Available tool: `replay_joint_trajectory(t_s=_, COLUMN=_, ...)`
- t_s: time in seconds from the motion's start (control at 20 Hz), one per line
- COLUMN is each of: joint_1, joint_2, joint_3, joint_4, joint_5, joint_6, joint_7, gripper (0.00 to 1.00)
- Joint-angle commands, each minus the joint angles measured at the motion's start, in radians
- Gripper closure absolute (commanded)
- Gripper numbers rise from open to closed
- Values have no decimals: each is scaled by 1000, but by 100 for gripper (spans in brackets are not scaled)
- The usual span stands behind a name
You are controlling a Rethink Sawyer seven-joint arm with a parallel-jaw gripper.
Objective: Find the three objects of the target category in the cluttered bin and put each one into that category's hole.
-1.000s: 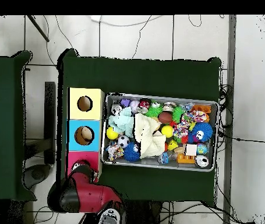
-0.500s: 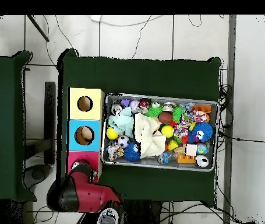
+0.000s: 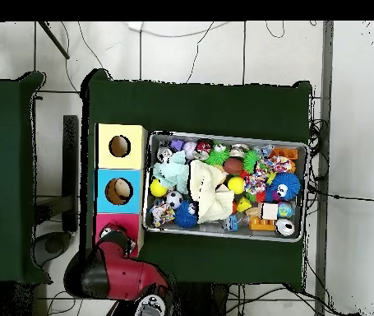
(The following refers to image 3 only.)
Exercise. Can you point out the cream yellow cloth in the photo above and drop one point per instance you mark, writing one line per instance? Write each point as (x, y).
(206, 191)

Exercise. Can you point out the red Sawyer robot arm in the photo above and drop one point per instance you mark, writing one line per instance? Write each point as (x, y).
(124, 273)

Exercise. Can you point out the shallow clear mesh bin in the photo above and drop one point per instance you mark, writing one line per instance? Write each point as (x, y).
(153, 140)

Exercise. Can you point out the wooden three-hole box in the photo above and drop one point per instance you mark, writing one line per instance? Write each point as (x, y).
(107, 158)

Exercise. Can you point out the mint green cloth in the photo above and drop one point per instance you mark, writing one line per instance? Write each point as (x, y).
(170, 172)

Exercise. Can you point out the small baseball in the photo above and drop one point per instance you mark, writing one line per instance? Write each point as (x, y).
(190, 148)

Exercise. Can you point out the small soccer ball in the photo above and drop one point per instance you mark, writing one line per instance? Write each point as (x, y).
(174, 199)

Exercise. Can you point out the yellow ball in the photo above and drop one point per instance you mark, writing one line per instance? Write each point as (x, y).
(157, 188)

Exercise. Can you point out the green spiky ball with eye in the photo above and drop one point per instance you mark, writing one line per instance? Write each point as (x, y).
(217, 156)

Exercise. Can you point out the blue spiky ball with eyes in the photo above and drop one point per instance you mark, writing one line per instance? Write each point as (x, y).
(288, 182)
(183, 215)

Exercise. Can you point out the brown toy football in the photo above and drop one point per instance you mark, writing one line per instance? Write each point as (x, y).
(233, 165)

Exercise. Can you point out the dark green tablecloth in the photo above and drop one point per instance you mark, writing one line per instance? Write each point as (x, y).
(190, 108)

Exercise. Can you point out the silver drink can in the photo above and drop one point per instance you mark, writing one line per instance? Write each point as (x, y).
(285, 227)

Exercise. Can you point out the black upright panel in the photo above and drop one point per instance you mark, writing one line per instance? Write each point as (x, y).
(70, 171)

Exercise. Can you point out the dark slanted rod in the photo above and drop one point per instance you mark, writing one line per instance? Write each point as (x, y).
(53, 39)

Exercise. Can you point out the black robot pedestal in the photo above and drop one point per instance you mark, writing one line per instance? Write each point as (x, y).
(199, 301)

